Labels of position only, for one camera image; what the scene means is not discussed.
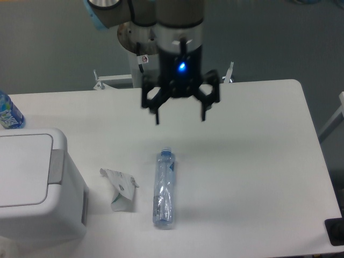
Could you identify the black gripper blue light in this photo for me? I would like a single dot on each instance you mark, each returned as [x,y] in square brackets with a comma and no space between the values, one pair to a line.
[180,77]

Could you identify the crumpled white paper carton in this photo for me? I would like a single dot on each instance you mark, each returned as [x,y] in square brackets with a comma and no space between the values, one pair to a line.
[124,189]

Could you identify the white frame at right edge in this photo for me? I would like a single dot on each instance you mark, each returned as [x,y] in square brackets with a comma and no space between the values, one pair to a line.
[334,121]

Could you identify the white push-lid trash can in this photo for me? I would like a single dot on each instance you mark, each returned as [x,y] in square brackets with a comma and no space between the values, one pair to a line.
[43,195]

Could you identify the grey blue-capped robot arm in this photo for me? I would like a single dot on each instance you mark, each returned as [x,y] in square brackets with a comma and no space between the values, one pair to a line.
[164,42]

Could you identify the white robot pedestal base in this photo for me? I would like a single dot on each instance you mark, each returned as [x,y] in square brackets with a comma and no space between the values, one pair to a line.
[129,67]

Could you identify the blue labelled drink bottle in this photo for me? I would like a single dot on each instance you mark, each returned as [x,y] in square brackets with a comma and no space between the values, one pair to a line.
[11,117]

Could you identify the black clamp at table edge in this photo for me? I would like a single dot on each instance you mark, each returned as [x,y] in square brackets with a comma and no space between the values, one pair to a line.
[334,228]

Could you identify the empty clear plastic bottle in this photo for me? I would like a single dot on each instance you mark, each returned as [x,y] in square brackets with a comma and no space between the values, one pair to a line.
[164,189]

